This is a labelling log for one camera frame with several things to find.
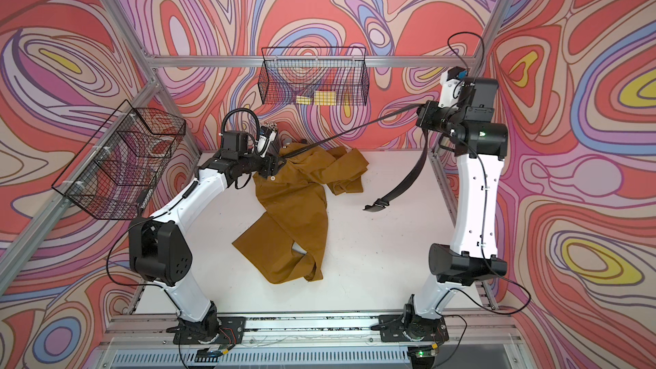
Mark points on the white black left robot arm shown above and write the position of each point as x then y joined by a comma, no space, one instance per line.
158,251

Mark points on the black wire basket back wall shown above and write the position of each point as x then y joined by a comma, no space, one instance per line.
290,71

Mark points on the clear cup of pencils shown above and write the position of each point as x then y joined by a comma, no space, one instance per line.
275,146

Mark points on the black leather belt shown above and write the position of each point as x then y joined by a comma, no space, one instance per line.
384,202

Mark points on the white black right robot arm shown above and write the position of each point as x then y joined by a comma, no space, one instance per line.
463,114

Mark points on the black wire basket left wall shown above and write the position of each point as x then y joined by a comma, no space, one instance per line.
117,170

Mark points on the mustard brown trousers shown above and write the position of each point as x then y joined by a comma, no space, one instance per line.
288,241

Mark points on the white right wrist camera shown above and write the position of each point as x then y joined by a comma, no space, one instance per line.
451,81

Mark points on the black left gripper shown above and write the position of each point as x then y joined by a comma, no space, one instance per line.
267,166

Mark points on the yellow sticky notes pad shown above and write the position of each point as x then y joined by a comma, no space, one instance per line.
318,98

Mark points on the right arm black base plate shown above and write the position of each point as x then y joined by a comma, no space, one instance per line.
411,328

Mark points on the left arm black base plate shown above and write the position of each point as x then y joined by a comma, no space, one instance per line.
221,330

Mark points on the black wire basket wall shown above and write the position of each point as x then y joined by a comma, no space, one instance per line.
117,170
290,71

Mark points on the aluminium front rail frame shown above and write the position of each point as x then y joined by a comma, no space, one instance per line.
314,340

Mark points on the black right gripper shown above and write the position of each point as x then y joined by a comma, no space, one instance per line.
430,111

